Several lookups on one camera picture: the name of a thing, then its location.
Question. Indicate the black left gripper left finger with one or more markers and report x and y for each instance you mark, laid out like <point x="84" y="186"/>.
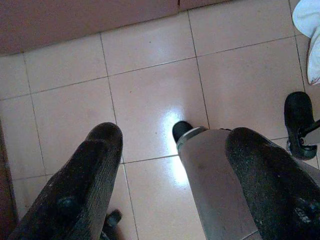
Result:
<point x="75" y="187"/>

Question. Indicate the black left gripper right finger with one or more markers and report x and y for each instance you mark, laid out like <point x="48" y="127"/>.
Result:
<point x="275" y="195"/>

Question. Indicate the white cloth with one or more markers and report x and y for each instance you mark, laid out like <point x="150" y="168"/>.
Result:
<point x="308" y="22"/>

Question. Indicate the brown counter base panel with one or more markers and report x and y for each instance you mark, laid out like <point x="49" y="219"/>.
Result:
<point x="75" y="22"/>

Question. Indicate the silver robot left leg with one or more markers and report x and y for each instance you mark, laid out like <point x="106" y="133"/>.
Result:
<point x="212" y="187"/>

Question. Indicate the black robot left foot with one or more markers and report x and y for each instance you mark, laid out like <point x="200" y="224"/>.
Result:
<point x="181" y="130"/>

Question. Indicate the black robot foot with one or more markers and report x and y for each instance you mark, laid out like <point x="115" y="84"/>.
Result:
<point x="181" y="130"/>
<point x="297" y="117"/>

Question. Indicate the black robot right foot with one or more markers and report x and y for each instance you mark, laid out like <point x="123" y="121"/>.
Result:
<point x="297" y="117"/>

